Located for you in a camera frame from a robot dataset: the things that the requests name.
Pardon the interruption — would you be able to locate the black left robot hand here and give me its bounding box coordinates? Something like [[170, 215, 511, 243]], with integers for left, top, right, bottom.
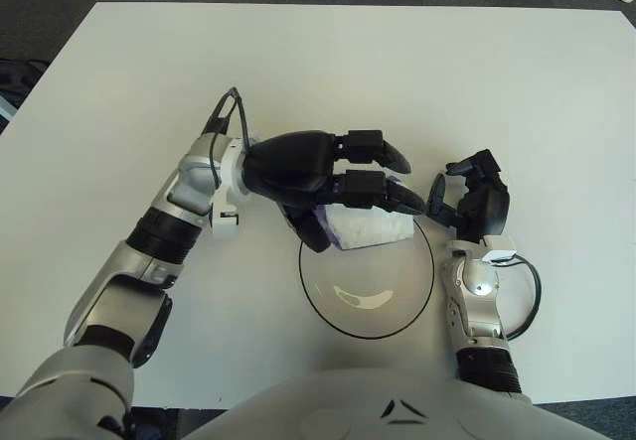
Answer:
[[242, 129, 427, 254]]

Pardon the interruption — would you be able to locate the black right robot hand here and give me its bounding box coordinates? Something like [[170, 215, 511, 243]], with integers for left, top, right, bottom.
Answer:
[[427, 149, 511, 243]]

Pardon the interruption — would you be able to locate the purple tissue paper pack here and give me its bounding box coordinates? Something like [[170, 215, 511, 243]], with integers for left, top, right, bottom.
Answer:
[[315, 174, 416, 251]]

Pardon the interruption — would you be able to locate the white plate with black rim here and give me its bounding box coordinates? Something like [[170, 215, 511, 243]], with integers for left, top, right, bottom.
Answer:
[[298, 214, 436, 339]]

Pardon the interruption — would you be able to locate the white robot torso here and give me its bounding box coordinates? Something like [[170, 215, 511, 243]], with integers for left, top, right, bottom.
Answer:
[[181, 367, 612, 440]]

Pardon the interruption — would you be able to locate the dark bag on floor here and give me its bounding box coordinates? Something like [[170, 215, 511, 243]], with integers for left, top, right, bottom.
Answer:
[[0, 60, 49, 106]]

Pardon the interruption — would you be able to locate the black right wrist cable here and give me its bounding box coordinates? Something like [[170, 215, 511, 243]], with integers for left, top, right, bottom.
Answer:
[[499, 253, 542, 342]]

